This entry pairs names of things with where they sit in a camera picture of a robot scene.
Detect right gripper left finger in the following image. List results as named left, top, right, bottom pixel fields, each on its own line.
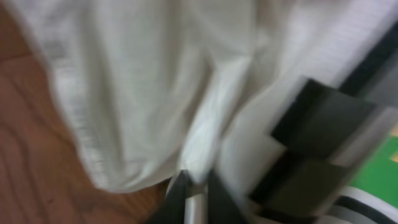
left=146, top=170, right=192, bottom=224

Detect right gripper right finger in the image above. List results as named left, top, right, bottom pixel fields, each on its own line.
left=208, top=170, right=249, bottom=224

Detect white Mr Robot t-shirt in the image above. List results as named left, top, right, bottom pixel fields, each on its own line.
left=6, top=0, right=398, bottom=224

